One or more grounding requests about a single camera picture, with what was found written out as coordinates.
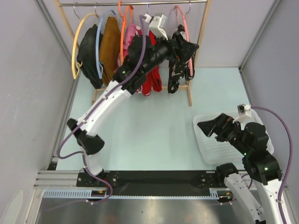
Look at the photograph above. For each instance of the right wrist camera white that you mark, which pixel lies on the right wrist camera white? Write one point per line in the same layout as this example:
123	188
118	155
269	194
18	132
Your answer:
244	113

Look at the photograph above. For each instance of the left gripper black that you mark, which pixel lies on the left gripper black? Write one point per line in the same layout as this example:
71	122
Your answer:
181	50

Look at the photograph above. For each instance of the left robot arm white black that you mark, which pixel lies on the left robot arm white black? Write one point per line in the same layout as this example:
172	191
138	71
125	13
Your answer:
142	58

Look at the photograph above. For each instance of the light blue plastic hanger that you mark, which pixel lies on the light blue plastic hanger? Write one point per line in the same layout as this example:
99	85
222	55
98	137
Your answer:
99	67

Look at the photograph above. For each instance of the grey cable duct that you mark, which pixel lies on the grey cable duct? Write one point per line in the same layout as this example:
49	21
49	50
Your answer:
213	194

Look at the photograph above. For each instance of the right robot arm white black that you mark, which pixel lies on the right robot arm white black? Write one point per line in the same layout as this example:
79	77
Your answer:
262	167

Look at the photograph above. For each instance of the yellow hanger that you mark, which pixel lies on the yellow hanger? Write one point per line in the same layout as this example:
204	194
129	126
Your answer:
75	65

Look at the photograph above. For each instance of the pink hanger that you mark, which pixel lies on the pink hanger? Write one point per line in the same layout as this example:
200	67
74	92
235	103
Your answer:
190	66

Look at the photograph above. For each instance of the orange hanger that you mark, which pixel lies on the orange hanger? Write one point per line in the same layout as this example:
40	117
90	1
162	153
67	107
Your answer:
129	9

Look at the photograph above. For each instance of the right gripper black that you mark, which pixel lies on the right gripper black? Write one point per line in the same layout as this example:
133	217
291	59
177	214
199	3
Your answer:
219	124

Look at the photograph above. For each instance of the black white patterned trousers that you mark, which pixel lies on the black white patterned trousers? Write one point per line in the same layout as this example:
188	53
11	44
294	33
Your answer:
177	70

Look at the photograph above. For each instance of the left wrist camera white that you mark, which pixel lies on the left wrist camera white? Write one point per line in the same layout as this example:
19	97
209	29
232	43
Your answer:
157	24

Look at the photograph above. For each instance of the brown trousers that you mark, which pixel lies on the brown trousers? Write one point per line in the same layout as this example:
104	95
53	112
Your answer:
110	49

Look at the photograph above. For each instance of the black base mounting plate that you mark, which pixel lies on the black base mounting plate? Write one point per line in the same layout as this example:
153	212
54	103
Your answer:
197	178

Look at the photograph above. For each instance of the red trousers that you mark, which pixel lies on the red trousers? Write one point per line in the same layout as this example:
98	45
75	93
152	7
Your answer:
153	82

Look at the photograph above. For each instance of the pink patterned trousers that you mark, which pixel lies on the pink patterned trousers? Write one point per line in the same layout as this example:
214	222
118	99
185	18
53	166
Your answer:
131	31

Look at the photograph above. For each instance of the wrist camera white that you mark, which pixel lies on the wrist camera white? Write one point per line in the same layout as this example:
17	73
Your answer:
244	113
157	24

